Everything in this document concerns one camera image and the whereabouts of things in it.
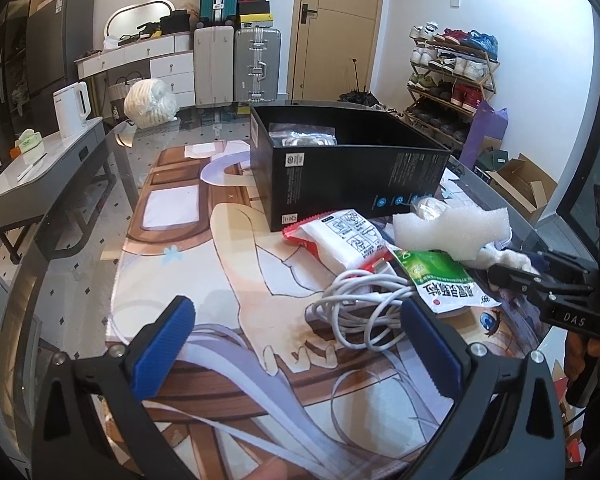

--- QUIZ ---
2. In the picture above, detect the white dresser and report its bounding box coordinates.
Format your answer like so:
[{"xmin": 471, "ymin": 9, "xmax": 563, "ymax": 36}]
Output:
[{"xmin": 75, "ymin": 32, "xmax": 197, "ymax": 111}]

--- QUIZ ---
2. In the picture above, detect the beige suitcase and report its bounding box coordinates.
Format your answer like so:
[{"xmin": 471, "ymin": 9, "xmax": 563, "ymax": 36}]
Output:
[{"xmin": 193, "ymin": 25, "xmax": 236, "ymax": 107}]

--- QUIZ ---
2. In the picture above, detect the shoe rack with shoes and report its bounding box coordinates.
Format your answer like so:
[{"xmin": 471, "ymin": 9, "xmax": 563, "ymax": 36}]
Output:
[{"xmin": 409, "ymin": 21, "xmax": 499, "ymax": 143}]

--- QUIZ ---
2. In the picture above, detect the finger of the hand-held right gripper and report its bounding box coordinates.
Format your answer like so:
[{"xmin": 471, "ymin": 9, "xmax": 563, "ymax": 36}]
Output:
[
  {"xmin": 510, "ymin": 249, "xmax": 598, "ymax": 285},
  {"xmin": 487, "ymin": 265, "xmax": 594, "ymax": 307}
]

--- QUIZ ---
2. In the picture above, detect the white cable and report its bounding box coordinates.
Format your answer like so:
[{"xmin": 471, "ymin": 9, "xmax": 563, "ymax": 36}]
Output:
[{"xmin": 305, "ymin": 257, "xmax": 421, "ymax": 351}]

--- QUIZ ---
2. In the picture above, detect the black umbrella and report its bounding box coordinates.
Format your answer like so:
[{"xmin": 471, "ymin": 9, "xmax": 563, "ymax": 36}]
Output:
[{"xmin": 337, "ymin": 59, "xmax": 377, "ymax": 107}]

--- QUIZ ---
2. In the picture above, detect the woven basket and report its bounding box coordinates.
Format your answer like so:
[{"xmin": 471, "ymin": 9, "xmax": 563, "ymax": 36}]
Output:
[{"xmin": 107, "ymin": 77, "xmax": 146, "ymax": 121}]

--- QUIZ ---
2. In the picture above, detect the purple bag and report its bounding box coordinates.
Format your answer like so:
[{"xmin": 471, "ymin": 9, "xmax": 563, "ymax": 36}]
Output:
[{"xmin": 464, "ymin": 101, "xmax": 509, "ymax": 171}]

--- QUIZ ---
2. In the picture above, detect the silver suitcase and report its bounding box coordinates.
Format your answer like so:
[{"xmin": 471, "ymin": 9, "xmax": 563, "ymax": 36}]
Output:
[{"xmin": 234, "ymin": 27, "xmax": 282, "ymax": 103}]

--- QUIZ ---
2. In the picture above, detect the dark tall cabinet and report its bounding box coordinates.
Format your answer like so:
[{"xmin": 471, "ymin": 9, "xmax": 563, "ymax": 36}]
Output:
[{"xmin": 0, "ymin": 0, "xmax": 31, "ymax": 161}]

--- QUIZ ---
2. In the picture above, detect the black bag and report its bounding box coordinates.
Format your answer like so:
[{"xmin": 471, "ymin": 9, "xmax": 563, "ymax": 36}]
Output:
[{"xmin": 159, "ymin": 10, "xmax": 191, "ymax": 36}]

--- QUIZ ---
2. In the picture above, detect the person's right hand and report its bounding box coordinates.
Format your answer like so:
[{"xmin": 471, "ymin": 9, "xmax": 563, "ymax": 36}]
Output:
[{"xmin": 564, "ymin": 331, "xmax": 590, "ymax": 387}]

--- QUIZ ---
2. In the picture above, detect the wooden door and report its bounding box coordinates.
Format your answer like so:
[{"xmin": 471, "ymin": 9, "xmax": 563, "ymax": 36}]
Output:
[{"xmin": 291, "ymin": 0, "xmax": 386, "ymax": 102}]

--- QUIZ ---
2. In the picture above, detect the white framed mirror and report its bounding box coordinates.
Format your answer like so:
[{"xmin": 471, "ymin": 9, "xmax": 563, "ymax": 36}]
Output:
[{"xmin": 104, "ymin": 0, "xmax": 176, "ymax": 43}]

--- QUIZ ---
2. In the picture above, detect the white plastic bag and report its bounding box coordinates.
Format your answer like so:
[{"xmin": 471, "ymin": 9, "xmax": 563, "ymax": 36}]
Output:
[{"xmin": 124, "ymin": 78, "xmax": 178, "ymax": 129}]

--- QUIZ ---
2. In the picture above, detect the green snack packet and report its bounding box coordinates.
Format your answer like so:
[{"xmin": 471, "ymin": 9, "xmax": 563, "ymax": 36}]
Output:
[{"xmin": 389, "ymin": 249, "xmax": 501, "ymax": 315}]

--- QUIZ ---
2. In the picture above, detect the printed desk mat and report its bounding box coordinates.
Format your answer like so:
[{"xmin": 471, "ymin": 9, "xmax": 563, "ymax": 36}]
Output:
[{"xmin": 107, "ymin": 140, "xmax": 556, "ymax": 480}]

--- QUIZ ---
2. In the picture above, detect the white electric kettle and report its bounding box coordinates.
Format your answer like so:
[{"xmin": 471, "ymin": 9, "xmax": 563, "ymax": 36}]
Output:
[{"xmin": 54, "ymin": 81, "xmax": 92, "ymax": 139}]

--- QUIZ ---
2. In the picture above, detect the green tissue box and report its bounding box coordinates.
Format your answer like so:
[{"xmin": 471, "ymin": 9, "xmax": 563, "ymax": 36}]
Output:
[{"xmin": 17, "ymin": 129, "xmax": 45, "ymax": 154}]

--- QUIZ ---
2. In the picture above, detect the grey refrigerator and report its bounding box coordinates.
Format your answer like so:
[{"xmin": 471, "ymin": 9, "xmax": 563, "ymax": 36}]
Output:
[{"xmin": 26, "ymin": 0, "xmax": 96, "ymax": 123}]

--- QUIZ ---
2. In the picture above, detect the dark green box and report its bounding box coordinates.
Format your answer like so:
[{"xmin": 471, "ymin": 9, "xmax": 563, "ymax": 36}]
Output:
[{"xmin": 475, "ymin": 147, "xmax": 512, "ymax": 173}]

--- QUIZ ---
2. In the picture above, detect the wooden shoe rack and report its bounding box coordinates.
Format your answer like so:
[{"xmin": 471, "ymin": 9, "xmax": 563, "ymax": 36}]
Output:
[{"xmin": 405, "ymin": 35, "xmax": 501, "ymax": 147}]

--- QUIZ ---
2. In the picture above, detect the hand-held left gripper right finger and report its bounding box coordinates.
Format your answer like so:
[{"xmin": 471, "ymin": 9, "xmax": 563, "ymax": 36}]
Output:
[{"xmin": 400, "ymin": 297, "xmax": 566, "ymax": 480}]

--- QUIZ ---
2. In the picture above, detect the small clear wrapped item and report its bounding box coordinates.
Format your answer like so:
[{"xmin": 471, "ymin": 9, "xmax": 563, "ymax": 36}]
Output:
[{"xmin": 409, "ymin": 195, "xmax": 449, "ymax": 222}]

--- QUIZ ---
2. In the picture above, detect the open cardboard box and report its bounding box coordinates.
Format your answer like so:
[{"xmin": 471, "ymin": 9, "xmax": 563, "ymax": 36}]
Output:
[{"xmin": 485, "ymin": 154, "xmax": 558, "ymax": 226}]

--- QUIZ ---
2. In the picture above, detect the black cardboard box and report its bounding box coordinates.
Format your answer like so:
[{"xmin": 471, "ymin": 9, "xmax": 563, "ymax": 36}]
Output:
[{"xmin": 250, "ymin": 101, "xmax": 452, "ymax": 232}]

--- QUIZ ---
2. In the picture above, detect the white pen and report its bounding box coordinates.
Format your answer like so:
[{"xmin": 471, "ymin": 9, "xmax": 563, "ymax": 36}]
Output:
[{"xmin": 17, "ymin": 152, "xmax": 48, "ymax": 182}]

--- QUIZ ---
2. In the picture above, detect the white foam piece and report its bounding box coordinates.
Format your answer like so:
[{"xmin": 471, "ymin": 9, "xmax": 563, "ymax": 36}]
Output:
[{"xmin": 392, "ymin": 206, "xmax": 513, "ymax": 263}]

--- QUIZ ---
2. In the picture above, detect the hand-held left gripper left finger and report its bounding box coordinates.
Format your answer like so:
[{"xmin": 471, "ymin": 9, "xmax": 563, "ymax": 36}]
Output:
[{"xmin": 32, "ymin": 295, "xmax": 197, "ymax": 480}]

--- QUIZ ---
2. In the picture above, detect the white and red wipes packet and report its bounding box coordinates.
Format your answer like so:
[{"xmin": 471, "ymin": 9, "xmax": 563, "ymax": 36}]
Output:
[{"xmin": 282, "ymin": 209, "xmax": 396, "ymax": 268}]

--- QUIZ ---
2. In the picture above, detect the grey side table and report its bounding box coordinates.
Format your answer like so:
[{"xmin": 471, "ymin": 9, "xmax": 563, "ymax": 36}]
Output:
[{"xmin": 0, "ymin": 116, "xmax": 116, "ymax": 265}]

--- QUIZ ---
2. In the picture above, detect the clear plastic bag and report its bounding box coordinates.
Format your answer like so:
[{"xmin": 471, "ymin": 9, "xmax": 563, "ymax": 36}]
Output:
[{"xmin": 267, "ymin": 122, "xmax": 337, "ymax": 148}]

